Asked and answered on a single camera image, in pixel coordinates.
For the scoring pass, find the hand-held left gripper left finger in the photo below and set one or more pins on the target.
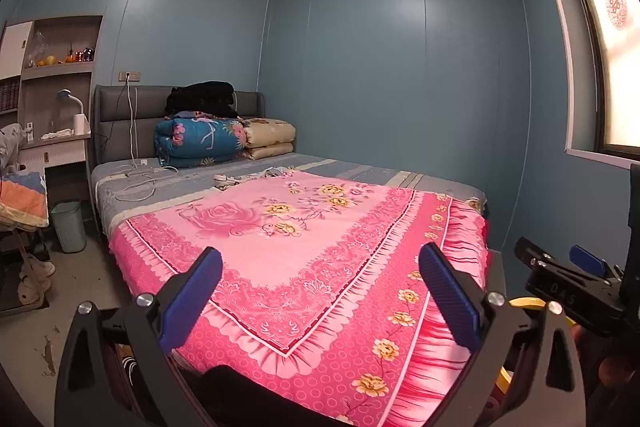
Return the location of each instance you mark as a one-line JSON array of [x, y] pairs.
[[192, 297]]

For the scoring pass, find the orange fruit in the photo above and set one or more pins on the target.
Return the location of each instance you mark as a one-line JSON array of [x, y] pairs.
[[46, 61]]

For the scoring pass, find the row of books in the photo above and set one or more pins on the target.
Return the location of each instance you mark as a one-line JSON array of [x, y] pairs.
[[10, 96]]

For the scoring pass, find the white cloth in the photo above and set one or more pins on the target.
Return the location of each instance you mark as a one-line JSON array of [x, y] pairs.
[[57, 134]]

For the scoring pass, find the white wall socket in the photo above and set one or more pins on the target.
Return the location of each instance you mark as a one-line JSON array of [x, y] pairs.
[[130, 76]]

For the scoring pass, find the grey upholstered headboard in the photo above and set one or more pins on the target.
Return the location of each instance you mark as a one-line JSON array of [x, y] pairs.
[[145, 117]]

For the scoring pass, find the folded beige floral quilt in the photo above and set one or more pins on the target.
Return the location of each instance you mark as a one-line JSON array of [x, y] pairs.
[[270, 137]]

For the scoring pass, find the small dark glass bottles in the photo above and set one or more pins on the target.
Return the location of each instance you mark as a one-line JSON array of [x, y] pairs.
[[85, 54]]

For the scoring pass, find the white garment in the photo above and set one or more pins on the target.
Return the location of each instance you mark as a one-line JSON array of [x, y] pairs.
[[10, 147]]

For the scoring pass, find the window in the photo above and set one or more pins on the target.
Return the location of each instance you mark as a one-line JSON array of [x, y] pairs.
[[605, 57]]

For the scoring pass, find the pink floral blanket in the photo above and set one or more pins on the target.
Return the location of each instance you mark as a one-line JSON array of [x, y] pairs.
[[310, 247]]

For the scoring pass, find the orange and blue folded blanket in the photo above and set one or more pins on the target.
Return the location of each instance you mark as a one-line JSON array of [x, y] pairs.
[[22, 202]]

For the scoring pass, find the white desk lamp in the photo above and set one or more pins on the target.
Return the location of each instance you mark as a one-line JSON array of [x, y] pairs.
[[81, 123]]

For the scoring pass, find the red paper window decoration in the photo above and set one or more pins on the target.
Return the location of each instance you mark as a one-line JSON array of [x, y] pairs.
[[619, 6]]

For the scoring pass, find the small beige cloth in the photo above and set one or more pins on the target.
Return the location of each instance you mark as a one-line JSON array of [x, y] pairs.
[[227, 181]]

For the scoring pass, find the white remote control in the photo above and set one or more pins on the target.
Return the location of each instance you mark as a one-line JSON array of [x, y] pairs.
[[30, 132]]

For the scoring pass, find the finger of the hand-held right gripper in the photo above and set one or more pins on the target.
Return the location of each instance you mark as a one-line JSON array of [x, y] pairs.
[[587, 259], [530, 252]]

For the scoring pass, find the white slipper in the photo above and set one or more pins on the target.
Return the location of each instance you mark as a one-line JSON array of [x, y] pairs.
[[40, 268], [34, 292]]

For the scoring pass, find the person's right hand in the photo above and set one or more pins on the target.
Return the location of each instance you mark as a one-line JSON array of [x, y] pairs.
[[612, 372]]

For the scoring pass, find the white wall shelf unit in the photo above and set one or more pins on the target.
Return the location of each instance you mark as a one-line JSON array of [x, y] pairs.
[[60, 52]]

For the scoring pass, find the folded blue floral quilt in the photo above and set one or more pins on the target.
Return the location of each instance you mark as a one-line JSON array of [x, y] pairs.
[[200, 139]]

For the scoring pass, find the yellow round bin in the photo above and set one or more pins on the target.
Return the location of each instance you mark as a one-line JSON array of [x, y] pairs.
[[525, 302]]

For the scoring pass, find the green waste basket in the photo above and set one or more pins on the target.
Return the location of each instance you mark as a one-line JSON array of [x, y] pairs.
[[70, 229]]

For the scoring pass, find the grey striped bed sheet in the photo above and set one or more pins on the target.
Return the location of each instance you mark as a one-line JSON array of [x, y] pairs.
[[165, 184]]

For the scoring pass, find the person's black striped sock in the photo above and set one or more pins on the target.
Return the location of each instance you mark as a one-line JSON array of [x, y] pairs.
[[129, 367]]

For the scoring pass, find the black folded clothing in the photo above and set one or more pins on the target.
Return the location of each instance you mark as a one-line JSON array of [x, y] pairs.
[[205, 99]]

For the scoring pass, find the dark metal rack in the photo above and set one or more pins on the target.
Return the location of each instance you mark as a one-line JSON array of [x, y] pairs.
[[15, 247]]

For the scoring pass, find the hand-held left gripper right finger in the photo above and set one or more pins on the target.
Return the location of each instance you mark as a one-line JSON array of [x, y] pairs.
[[450, 297]]

